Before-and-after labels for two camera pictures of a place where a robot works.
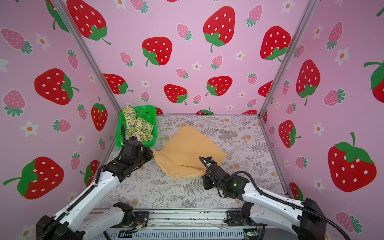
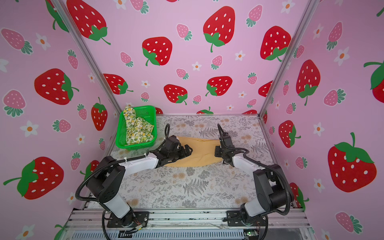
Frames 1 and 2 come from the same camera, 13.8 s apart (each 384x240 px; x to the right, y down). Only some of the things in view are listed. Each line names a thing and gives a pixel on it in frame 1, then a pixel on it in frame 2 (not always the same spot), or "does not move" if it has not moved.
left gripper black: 149,154 → 188,153
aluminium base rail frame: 181,224 does not move
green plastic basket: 146,113 does not move
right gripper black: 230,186 → 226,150
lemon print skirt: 136,127 does not move
